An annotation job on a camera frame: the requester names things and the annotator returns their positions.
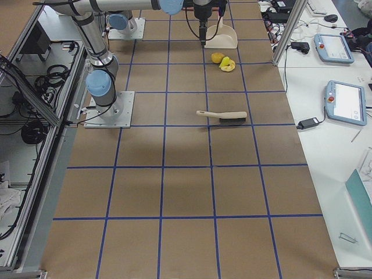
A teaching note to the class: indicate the near blue teach pendant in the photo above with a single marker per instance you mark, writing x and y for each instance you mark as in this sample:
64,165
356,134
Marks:
345,102

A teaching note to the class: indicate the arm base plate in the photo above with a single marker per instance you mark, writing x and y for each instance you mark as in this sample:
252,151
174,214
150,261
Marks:
118,116
123,29

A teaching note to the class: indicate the aluminium frame post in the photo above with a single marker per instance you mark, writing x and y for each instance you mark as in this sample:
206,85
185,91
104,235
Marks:
292,22

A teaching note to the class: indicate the green folder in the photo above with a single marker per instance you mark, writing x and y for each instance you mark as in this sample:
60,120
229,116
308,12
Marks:
359,196

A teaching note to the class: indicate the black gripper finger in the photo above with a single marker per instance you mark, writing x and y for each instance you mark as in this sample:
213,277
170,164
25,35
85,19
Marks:
202,35

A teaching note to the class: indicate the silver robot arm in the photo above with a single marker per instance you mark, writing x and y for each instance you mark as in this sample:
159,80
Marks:
169,7
101,81

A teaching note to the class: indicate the blue teach pendant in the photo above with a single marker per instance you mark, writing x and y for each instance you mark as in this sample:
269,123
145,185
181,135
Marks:
333,48
345,102

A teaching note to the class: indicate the yellow peel scrap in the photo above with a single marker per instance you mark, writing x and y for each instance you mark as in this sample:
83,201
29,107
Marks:
227,64

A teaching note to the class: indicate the white crumpled cloth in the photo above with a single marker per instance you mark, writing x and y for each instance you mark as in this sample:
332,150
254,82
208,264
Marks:
10,197

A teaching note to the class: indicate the beige hand brush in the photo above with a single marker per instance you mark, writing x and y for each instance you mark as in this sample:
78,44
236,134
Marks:
224,116

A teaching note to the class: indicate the black computer mouse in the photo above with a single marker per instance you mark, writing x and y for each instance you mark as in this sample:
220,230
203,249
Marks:
331,18

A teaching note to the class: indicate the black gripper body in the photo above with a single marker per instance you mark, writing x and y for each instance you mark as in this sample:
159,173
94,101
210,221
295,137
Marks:
201,13

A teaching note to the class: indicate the far blue teach pendant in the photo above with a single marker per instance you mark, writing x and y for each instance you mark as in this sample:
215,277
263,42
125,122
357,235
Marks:
333,48

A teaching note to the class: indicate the black power adapter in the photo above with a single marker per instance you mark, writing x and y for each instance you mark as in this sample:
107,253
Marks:
308,123

